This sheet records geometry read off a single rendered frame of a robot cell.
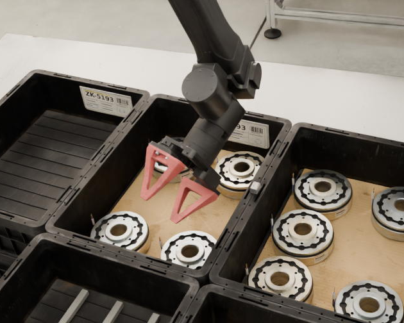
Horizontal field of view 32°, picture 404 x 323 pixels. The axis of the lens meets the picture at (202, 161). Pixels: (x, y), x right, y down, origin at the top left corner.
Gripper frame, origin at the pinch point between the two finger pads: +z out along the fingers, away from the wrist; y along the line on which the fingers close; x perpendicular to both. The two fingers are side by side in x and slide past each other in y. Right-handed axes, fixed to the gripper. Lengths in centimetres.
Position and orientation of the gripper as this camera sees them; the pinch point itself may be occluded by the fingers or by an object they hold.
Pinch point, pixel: (161, 206)
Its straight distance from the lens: 107.2
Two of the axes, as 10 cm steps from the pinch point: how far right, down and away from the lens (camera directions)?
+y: 4.2, 4.2, 8.0
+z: -5.4, 8.3, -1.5
